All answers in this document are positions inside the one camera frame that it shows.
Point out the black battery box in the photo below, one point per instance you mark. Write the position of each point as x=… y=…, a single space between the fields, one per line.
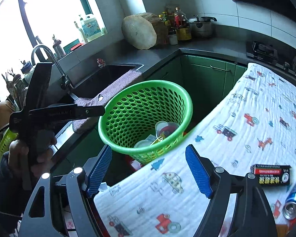
x=272 y=175

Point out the green perforated plastic basket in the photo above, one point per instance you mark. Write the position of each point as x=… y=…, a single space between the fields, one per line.
x=131 y=115

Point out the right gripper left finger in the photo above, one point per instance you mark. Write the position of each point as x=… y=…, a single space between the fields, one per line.
x=44 y=213

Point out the small red sink figurine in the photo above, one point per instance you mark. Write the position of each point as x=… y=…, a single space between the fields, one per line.
x=101 y=63

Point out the round wooden chopping block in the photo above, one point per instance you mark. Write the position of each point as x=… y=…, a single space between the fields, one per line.
x=144 y=31

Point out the chrome sink faucet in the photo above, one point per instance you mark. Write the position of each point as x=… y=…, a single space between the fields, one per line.
x=66 y=81

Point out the steel pressure cooker pot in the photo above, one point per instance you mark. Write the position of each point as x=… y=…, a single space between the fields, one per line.
x=201 y=27

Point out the white detergent jug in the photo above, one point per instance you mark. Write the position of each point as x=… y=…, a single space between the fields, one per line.
x=90 y=27

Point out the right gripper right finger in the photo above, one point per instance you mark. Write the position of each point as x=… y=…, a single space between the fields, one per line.
x=252 y=213

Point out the green cabinet door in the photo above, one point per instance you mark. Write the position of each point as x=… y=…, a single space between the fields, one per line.
x=207 y=81

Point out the blue drink can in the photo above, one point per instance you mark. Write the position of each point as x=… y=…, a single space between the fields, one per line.
x=289 y=209

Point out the person's left hand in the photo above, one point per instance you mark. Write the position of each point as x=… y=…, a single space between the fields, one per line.
x=18 y=149

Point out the white printed tablecloth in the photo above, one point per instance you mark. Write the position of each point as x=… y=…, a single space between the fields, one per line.
x=254 y=124

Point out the red paper cup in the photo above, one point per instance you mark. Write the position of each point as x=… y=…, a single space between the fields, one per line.
x=163 y=128

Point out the dark soy sauce bottle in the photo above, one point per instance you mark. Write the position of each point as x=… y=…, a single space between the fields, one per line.
x=182 y=26

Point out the white paper cup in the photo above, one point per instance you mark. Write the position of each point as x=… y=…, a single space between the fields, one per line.
x=143 y=143

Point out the black gas stove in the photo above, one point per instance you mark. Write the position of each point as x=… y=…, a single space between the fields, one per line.
x=269 y=55

